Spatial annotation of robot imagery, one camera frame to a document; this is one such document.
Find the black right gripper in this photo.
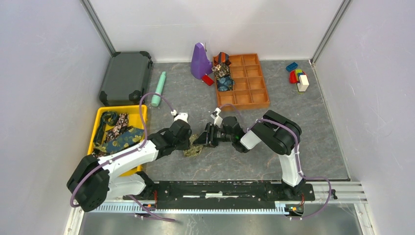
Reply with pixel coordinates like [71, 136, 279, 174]
[193, 122, 234, 148]

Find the olive green leaf-pattern tie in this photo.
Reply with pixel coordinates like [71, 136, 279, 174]
[184, 134, 204, 157]

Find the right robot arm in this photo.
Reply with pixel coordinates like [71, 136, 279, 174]
[192, 108, 306, 200]

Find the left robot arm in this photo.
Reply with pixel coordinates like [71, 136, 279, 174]
[67, 119, 191, 212]

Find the mint green flashlight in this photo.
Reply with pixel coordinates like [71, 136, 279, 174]
[151, 71, 166, 107]

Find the blue yellow-flower tie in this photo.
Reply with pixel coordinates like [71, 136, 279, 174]
[92, 127, 144, 156]

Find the orange wooden compartment tray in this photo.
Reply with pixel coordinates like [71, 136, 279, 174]
[216, 53, 270, 110]

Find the yellow plastic bin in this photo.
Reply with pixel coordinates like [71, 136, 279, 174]
[87, 105, 147, 157]

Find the rolled blue paisley tie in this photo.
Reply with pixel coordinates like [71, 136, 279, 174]
[216, 76, 234, 92]

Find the black pink-floral tie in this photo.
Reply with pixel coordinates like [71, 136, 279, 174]
[103, 113, 129, 143]

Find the rolled brown floral tie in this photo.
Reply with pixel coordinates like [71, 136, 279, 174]
[212, 63, 231, 79]

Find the dark green striped tie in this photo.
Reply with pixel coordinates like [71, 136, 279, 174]
[93, 111, 119, 146]

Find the purple plastic object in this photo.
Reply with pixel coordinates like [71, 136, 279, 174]
[190, 43, 212, 80]

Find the rolled orange navy tie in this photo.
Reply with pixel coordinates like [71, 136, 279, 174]
[213, 52, 231, 66]

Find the dark grey suitcase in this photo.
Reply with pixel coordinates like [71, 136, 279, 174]
[98, 51, 153, 106]

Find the red toy block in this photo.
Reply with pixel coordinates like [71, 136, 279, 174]
[289, 70, 299, 84]

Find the white toy block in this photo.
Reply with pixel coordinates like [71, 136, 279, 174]
[297, 74, 309, 93]

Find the green toy block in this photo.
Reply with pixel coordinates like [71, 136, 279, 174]
[294, 69, 304, 77]

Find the blue toy brick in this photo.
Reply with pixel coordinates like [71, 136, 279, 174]
[286, 62, 298, 72]

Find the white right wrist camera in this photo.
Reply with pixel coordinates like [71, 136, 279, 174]
[210, 107, 223, 127]

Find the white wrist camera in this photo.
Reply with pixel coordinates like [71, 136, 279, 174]
[171, 110, 188, 123]
[210, 107, 223, 127]

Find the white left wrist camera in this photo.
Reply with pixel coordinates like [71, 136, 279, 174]
[171, 110, 188, 123]

